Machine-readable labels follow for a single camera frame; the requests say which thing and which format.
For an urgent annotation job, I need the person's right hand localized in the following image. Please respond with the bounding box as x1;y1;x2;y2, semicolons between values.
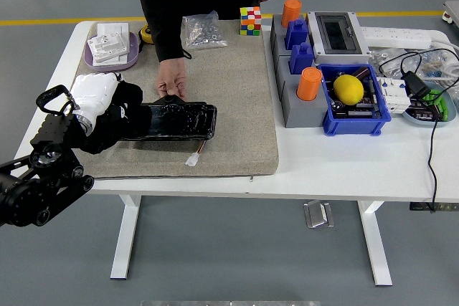
156;57;188;98

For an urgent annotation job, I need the grey electrical distribution box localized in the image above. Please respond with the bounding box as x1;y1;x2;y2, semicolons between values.
306;11;371;67

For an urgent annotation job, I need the white wire connector plug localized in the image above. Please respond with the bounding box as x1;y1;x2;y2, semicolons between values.
184;139;208;168

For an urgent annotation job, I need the grey-brown mat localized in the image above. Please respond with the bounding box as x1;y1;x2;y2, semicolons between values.
46;19;280;181

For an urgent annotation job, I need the black glossy panel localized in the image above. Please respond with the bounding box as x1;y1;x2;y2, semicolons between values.
118;94;219;142

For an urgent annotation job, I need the clear bag of blue parts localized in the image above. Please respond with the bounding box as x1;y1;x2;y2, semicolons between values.
412;49;459;81

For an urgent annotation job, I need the black power adapter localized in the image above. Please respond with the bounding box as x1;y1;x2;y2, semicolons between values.
400;71;432;99

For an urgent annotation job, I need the green plastic part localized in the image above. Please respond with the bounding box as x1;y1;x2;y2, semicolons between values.
419;89;450;123

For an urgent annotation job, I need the black power cord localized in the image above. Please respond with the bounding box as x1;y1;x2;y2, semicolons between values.
378;46;459;214

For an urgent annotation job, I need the white circuit breaker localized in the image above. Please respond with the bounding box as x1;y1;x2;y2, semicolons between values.
376;76;410;115

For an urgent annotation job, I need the white cable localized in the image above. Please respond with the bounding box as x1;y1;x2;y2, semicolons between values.
430;29;459;81

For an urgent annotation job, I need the blue plastic bin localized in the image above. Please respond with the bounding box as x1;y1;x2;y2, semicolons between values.
317;63;392;138

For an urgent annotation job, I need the dark circuit board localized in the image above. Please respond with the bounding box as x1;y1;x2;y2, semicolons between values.
408;100;444;121
329;96;381;119

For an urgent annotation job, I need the blue block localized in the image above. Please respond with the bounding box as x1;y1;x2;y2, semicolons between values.
284;18;310;51
289;42;316;75

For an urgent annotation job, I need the yellow tape measure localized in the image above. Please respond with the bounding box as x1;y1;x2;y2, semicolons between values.
138;23;154;45

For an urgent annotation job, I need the colourful puzzle cube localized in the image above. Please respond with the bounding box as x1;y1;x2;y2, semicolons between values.
239;6;262;37

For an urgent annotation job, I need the white power strip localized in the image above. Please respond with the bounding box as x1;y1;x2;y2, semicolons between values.
359;26;433;50

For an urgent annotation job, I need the yellow lemon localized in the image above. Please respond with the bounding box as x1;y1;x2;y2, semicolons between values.
333;74;366;106

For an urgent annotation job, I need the clear bag of white parts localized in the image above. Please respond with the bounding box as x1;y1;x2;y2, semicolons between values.
367;47;408;77

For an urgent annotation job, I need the grey base block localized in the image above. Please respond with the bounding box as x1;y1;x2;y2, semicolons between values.
269;14;313;67
275;55;329;129

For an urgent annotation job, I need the silver metal bracket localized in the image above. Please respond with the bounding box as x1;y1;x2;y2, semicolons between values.
303;199;335;230

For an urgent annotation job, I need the white cart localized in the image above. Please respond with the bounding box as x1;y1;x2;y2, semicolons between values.
441;0;459;29

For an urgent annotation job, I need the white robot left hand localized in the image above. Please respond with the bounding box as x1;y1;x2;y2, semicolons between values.
67;71;129;121

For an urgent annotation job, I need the clear bag of screws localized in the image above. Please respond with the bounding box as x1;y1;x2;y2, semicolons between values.
181;10;229;51

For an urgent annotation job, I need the black rag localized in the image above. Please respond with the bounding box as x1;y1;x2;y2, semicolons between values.
77;80;153;156

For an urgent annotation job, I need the black table control box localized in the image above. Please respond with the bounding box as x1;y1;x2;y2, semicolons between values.
410;201;459;213

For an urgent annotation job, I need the orange cylinder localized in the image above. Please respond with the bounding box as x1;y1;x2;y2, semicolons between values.
280;0;303;29
295;67;323;102

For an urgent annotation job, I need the purple tray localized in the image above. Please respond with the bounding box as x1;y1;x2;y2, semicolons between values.
83;31;141;73

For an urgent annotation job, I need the light blue tray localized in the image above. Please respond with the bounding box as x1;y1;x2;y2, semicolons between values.
401;82;458;128

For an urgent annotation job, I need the white switch plate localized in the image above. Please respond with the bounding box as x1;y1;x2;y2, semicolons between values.
96;21;130;38
87;32;130;58
92;51;129;67

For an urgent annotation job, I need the white table leg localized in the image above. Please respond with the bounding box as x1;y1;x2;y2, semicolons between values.
356;200;393;287
110;194;143;280

